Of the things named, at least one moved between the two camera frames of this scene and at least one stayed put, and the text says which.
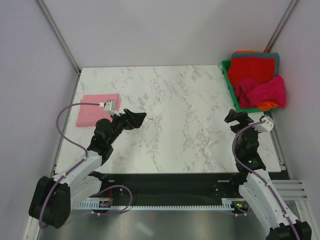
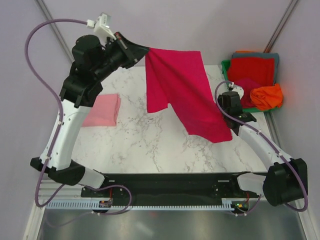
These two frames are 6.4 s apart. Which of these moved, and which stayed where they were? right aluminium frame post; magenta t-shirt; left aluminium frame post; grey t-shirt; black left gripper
Moved: magenta t-shirt; black left gripper
Stayed: left aluminium frame post; grey t-shirt; right aluminium frame post
